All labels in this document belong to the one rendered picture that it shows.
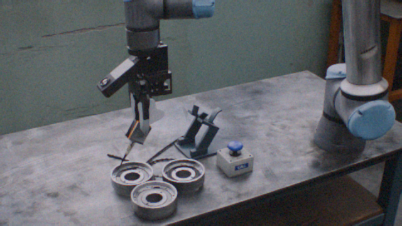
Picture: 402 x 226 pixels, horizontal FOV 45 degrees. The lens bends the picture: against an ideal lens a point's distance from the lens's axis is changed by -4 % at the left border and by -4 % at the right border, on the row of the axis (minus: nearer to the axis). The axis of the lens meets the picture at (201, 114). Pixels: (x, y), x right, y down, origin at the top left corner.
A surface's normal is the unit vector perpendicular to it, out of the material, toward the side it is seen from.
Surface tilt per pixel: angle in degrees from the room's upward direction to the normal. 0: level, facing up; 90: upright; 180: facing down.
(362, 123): 97
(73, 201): 0
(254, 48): 90
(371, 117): 98
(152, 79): 90
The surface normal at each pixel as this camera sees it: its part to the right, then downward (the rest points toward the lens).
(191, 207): 0.00, -0.89
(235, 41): 0.44, 0.40
